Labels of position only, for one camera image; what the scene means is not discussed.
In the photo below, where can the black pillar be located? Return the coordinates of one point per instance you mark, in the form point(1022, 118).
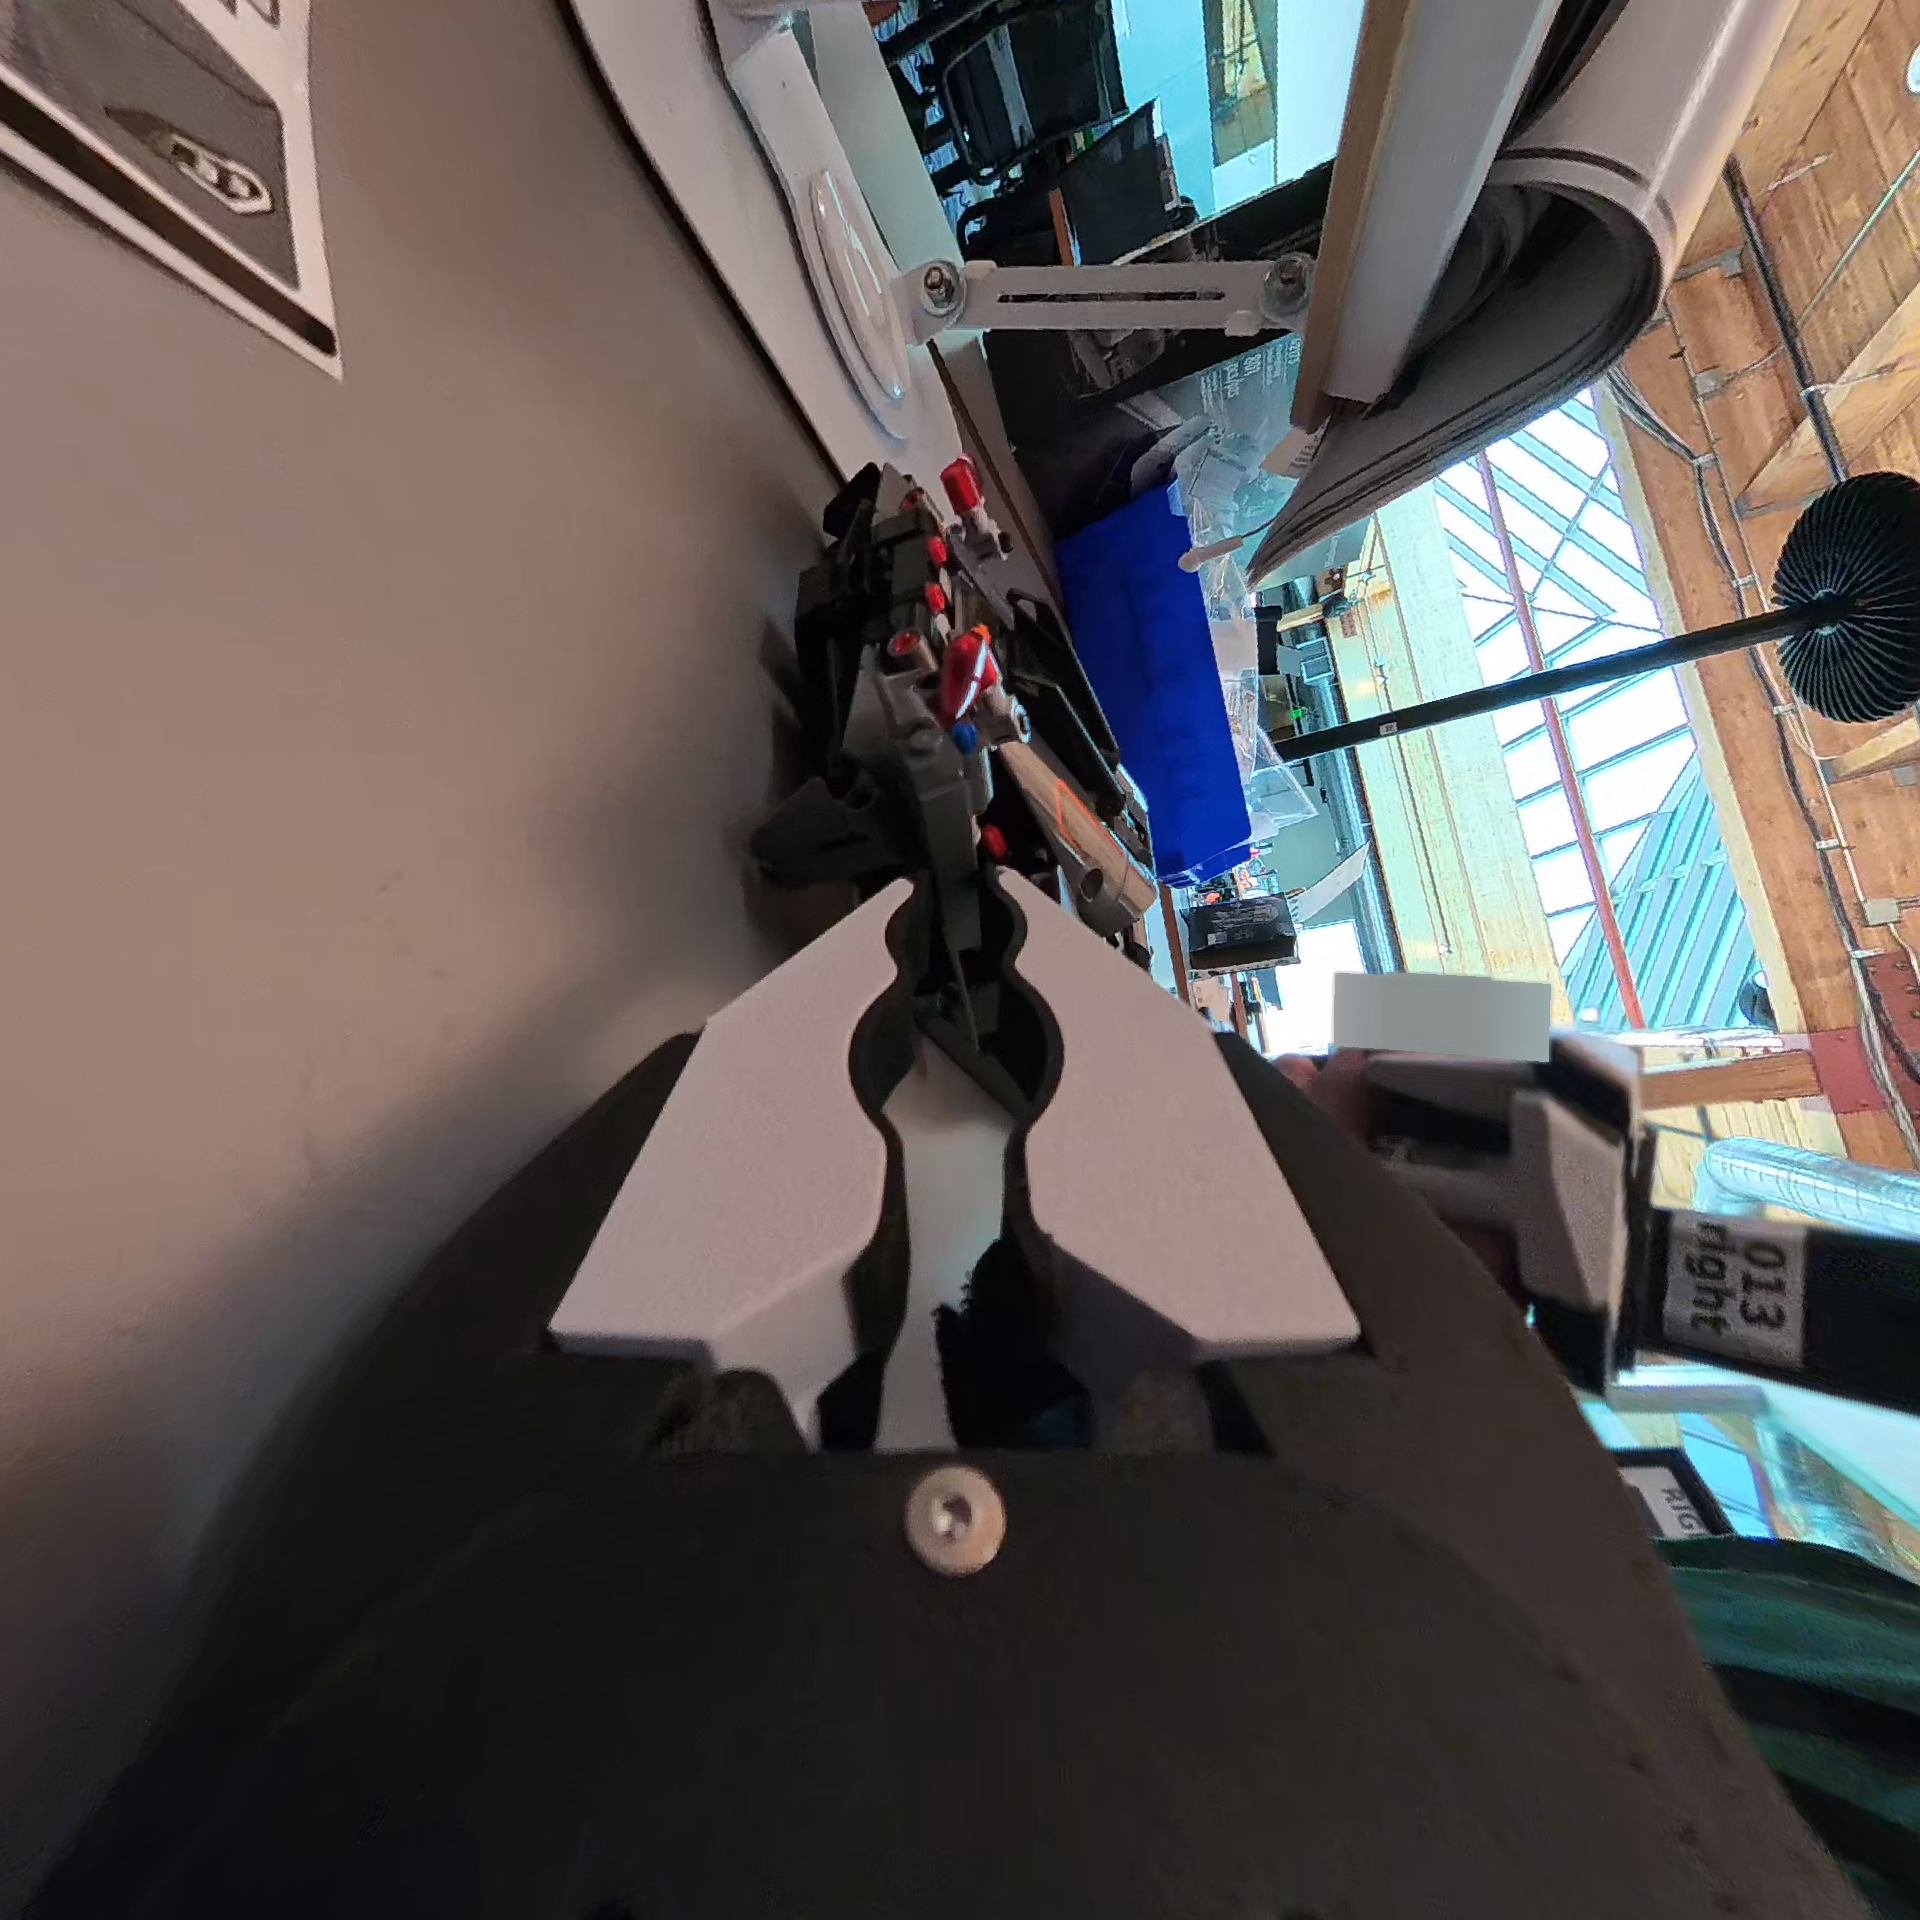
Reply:
point(1574, 672)

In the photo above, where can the dark printed box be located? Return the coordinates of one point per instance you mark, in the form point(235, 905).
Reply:
point(1242, 933)

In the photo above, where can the white book stand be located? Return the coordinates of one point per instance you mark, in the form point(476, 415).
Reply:
point(1080, 293)

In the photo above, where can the black finned lamp head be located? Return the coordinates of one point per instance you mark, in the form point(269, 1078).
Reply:
point(1860, 600)

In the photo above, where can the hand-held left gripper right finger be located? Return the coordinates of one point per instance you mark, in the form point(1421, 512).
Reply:
point(1200, 1200)

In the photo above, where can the instruction booklet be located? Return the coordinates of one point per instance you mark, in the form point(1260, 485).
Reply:
point(1574, 254)

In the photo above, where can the blue plastic bin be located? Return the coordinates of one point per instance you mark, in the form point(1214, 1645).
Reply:
point(1154, 675)

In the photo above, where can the grey lego vehicle model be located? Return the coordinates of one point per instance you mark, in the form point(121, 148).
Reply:
point(914, 704)

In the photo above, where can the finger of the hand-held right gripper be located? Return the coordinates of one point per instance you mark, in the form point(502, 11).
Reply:
point(1569, 1200)

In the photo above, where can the silver air duct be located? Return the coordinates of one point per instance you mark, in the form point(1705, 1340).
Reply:
point(1816, 1184)

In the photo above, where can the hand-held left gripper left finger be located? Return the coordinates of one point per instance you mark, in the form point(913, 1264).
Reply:
point(721, 1200)

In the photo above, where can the framed white sign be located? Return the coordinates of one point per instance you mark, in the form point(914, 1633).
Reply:
point(1673, 1493)

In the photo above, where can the clear plastic bags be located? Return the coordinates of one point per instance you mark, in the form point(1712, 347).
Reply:
point(1244, 661)

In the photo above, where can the white sticker sheet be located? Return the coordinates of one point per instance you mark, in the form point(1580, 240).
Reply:
point(180, 89)

